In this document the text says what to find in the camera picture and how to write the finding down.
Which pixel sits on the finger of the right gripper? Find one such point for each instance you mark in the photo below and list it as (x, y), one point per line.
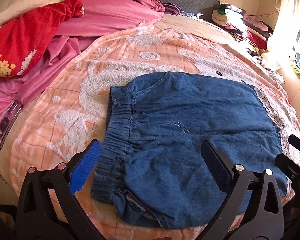
(294, 141)
(287, 166)

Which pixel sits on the smartphone in clear case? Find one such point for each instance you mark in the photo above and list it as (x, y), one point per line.
(9, 119)

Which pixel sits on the pile of folded clothes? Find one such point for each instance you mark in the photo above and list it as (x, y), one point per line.
(251, 33)

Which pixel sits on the blue denim lace-trimmed pants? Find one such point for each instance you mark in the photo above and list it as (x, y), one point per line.
(151, 169)

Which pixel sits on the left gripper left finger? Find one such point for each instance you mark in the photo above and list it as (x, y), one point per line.
(48, 207)

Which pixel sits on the pink blanket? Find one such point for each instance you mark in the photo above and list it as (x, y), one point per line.
(101, 17)

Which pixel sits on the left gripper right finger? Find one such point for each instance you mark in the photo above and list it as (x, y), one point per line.
(252, 208)

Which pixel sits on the red floral blanket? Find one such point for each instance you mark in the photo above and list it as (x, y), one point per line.
(23, 40)

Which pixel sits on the striped purple pillow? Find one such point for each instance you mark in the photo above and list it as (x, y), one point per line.
(173, 9)

